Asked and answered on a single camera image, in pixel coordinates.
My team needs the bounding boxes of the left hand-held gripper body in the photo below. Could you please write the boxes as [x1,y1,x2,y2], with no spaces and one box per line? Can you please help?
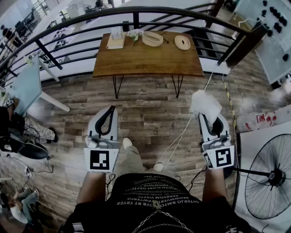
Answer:
[83,134,120,173]

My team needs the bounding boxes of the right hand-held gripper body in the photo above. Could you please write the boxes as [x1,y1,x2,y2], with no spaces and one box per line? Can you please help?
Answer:
[201,134,235,170]

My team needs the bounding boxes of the white cloth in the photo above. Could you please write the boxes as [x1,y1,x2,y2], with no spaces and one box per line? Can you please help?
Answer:
[189,89,223,125]

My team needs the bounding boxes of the oval wooden tray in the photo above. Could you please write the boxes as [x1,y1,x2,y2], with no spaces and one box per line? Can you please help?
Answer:
[141,31,164,48]

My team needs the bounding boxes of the person's right forearm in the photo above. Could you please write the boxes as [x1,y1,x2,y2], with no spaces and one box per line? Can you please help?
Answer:
[202,167,229,203]

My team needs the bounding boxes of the person's left forearm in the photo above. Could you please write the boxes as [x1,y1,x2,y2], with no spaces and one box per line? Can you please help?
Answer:
[76,170,107,206]

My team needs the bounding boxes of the clear plastic bottle red label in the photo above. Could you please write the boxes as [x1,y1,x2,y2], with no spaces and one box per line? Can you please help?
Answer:
[236,112,265,133]
[264,111,278,126]

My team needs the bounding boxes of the white panel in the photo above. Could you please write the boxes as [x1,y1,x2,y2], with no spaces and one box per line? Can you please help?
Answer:
[233,120,291,233]

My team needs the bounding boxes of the person's beige trousers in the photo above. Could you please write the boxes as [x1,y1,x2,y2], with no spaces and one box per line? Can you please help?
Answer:
[113,145,180,182]

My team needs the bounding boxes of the black standing fan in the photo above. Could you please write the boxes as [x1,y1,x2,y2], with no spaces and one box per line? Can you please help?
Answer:
[231,133,291,220]

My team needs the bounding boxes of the black office chair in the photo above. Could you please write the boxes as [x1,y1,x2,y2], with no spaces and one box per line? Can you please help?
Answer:
[0,106,50,160]

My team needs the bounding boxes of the person's black printed shirt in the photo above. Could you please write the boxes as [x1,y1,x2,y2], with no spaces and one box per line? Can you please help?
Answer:
[57,172,251,233]

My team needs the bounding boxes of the wooden table with hairpin legs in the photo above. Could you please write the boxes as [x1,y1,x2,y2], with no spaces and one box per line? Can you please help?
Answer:
[92,31,205,99]

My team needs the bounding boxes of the glass top table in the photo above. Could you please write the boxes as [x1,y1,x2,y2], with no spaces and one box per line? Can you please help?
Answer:
[4,55,71,117]

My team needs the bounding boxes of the beige notebook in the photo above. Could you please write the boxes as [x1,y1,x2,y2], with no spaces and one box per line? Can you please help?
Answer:
[106,32,126,50]

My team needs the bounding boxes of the oval wooden lid with slot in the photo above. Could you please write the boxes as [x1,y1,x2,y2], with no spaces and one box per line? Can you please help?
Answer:
[174,35,191,51]

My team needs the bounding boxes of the white card stand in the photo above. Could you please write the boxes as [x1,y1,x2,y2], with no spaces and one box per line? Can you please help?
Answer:
[110,26,124,40]

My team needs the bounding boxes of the white artificial flower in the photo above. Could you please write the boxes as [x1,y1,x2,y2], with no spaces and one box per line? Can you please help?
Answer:
[126,29,145,51]

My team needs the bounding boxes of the group of black hanging devices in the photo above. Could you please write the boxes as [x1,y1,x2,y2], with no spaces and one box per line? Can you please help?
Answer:
[256,0,291,62]

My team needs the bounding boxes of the black metal railing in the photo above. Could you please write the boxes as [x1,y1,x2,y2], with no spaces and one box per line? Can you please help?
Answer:
[0,6,251,86]

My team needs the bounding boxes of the white cable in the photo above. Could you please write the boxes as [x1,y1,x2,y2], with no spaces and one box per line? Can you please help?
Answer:
[156,66,228,169]

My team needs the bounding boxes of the black cable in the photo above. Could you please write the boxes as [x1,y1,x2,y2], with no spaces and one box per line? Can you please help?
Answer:
[185,164,208,193]

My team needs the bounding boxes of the silver chain necklace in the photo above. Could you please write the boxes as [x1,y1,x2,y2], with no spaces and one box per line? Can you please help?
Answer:
[131,199,194,233]

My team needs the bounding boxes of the dark wooden post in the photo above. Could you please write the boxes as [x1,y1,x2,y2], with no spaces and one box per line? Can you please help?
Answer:
[217,22,269,68]

